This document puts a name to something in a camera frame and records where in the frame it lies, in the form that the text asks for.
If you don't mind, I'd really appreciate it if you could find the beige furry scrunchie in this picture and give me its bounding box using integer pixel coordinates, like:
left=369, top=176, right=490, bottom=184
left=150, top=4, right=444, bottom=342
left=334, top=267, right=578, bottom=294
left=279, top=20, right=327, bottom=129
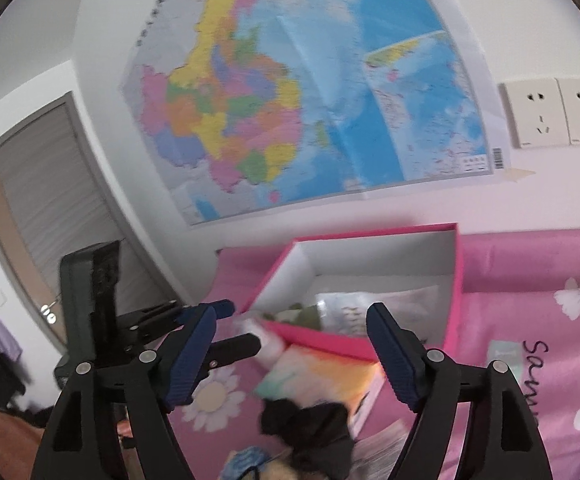
left=255, top=460, right=296, bottom=480

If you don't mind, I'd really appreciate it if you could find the colourful wall map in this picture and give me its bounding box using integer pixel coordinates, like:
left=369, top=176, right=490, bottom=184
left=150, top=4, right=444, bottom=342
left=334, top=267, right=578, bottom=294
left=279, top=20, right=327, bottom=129
left=118, top=0, right=502, bottom=226

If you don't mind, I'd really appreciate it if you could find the beige tape strip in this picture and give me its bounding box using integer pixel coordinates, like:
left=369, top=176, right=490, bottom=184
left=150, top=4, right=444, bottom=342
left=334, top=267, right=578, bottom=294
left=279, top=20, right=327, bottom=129
left=502, top=166, right=537, bottom=183

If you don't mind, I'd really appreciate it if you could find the pink cardboard box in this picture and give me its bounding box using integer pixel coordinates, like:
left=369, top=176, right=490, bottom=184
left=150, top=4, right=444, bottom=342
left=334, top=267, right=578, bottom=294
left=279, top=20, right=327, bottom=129
left=240, top=222, right=466, bottom=363

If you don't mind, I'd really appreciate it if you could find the orange tissue pack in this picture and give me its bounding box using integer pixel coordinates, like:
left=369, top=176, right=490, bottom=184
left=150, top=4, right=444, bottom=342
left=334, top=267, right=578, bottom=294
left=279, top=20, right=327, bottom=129
left=255, top=344, right=388, bottom=436

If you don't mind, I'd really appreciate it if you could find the blue checked scrunchie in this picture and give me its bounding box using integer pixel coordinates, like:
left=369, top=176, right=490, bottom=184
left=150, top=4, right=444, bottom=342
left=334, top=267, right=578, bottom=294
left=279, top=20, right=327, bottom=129
left=222, top=447, right=271, bottom=480

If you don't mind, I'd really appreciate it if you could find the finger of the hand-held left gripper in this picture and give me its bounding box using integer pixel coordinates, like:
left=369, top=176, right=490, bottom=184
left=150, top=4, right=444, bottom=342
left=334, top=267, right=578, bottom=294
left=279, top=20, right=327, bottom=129
left=205, top=334, right=263, bottom=368
left=116, top=299, right=236, bottom=352

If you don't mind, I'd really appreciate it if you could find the green soft toy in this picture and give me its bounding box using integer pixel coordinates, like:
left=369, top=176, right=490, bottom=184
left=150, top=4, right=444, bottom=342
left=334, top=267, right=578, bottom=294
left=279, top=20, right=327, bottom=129
left=265, top=302, right=326, bottom=331

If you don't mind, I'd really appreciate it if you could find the black cloth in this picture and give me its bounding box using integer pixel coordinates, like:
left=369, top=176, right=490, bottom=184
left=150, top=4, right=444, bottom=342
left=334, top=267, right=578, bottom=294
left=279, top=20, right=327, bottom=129
left=260, top=397, right=356, bottom=480

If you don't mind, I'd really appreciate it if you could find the grey door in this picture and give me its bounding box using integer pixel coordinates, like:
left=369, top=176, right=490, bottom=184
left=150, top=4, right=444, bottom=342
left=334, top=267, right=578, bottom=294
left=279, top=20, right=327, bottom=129
left=0, top=91, right=186, bottom=356

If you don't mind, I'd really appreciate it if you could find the white plastic packet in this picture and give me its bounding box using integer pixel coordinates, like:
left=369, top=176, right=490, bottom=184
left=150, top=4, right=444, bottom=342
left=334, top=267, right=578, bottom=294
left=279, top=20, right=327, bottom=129
left=315, top=285, right=441, bottom=338

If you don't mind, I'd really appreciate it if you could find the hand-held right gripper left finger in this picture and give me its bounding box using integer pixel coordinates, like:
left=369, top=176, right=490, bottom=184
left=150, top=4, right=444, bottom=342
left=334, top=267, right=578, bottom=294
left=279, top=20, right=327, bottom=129
left=30, top=304, right=219, bottom=480

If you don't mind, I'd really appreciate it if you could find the white pump bottle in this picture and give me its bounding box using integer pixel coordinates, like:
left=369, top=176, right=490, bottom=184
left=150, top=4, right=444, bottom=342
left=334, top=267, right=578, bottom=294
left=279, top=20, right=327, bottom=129
left=235, top=312, right=291, bottom=368

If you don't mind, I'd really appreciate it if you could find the pink printed bedsheet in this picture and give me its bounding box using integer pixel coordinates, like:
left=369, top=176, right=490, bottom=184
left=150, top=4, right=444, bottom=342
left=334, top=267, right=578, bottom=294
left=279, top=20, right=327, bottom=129
left=160, top=227, right=580, bottom=480

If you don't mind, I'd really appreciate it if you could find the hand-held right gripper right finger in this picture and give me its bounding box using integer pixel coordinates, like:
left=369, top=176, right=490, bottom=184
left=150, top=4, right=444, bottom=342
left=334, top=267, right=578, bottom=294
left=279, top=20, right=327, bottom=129
left=366, top=302, right=555, bottom=480

